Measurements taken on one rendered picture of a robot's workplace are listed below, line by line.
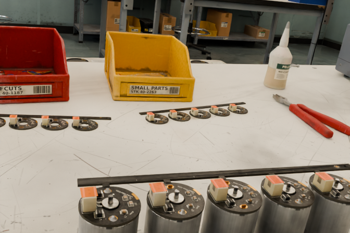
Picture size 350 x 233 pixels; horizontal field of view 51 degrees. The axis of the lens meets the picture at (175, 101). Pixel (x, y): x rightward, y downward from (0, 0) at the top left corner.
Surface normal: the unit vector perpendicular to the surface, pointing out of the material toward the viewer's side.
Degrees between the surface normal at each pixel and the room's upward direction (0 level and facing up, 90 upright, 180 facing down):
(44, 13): 90
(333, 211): 90
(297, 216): 90
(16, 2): 90
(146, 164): 0
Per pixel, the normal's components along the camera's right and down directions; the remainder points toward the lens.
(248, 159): 0.12, -0.93
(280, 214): -0.44, 0.26
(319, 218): -0.65, 0.19
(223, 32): 0.46, 0.36
